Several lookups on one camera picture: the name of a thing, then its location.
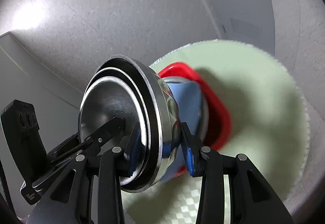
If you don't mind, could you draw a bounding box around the small steel bowl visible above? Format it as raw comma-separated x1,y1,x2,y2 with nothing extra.
78,67,152,185
78,75,142,143

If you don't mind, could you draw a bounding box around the green tablecloth white lace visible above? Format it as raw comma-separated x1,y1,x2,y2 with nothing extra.
122,40,310,223

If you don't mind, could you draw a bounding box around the red square plastic basin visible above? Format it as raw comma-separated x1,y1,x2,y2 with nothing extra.
157,62,233,177

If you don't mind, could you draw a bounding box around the light blue plastic plate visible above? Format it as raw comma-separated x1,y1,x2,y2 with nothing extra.
160,76,209,182

